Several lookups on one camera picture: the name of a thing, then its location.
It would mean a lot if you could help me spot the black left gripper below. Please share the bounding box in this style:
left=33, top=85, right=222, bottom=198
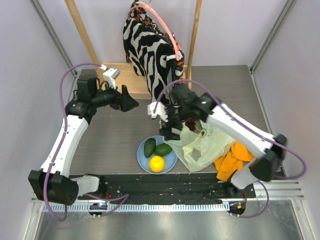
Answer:
left=91, top=80, right=139, bottom=112

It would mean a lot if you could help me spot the green fake fruit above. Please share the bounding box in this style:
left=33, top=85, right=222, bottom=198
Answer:
left=154, top=143, right=172, bottom=157

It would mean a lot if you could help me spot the green fake avocado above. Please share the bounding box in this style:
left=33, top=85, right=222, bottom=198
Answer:
left=143, top=138, right=157, bottom=158

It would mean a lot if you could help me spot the yellow fake orange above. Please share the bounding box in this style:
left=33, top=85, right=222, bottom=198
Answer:
left=149, top=155, right=165, bottom=173

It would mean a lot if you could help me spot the pale green plastic bag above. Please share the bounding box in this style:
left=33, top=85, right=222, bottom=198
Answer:
left=165, top=120, right=236, bottom=172

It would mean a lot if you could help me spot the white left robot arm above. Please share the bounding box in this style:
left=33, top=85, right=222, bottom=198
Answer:
left=28, top=78, right=139, bottom=206

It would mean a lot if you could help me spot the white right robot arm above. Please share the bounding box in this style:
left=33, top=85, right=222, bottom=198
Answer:
left=148, top=84, right=288, bottom=198

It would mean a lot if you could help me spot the wooden clothes rack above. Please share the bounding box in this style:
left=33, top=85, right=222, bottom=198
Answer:
left=64, top=0, right=202, bottom=99

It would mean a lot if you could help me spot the zebra patterned garment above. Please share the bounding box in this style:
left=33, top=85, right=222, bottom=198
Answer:
left=122, top=3, right=185, bottom=102

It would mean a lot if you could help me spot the orange cloth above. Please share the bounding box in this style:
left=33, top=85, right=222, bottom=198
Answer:
left=213, top=141, right=255, bottom=182

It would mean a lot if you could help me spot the pink clothes hanger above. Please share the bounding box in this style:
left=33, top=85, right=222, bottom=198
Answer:
left=127, top=1, right=181, bottom=61

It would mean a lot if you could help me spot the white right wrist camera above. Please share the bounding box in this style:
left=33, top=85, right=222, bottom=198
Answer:
left=147, top=101, right=168, bottom=122

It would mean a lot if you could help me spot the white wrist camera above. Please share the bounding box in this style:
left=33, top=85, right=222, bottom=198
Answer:
left=147, top=101, right=168, bottom=122
left=100, top=64, right=121, bottom=90

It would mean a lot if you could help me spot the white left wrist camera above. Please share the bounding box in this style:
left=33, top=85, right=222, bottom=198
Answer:
left=100, top=64, right=121, bottom=90

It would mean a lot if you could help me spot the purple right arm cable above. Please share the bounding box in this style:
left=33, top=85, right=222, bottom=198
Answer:
left=152, top=79, right=307, bottom=181

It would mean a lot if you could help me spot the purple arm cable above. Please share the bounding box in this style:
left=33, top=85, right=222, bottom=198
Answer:
left=152, top=79, right=307, bottom=181
left=43, top=62, right=107, bottom=222

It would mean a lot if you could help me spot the white slotted cable duct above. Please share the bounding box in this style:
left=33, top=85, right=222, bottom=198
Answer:
left=42, top=202, right=230, bottom=213

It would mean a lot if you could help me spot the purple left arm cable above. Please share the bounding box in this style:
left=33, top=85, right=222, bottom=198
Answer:
left=43, top=62, right=107, bottom=222

